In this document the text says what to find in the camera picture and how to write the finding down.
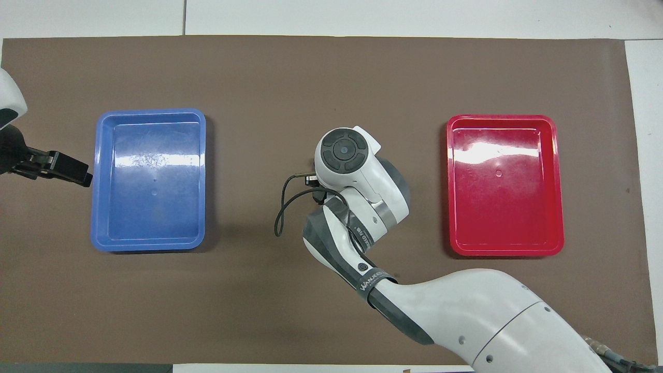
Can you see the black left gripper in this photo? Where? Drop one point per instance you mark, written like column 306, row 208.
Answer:
column 20, row 158

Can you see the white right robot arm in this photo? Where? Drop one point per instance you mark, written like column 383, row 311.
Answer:
column 466, row 311

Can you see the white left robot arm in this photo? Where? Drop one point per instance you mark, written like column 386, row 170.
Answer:
column 9, row 98

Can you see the blue plastic tray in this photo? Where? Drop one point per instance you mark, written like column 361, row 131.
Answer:
column 150, row 207

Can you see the brown table mat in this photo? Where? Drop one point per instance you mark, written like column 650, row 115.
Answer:
column 259, row 300

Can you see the red plastic tray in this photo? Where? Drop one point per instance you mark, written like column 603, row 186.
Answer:
column 505, row 207

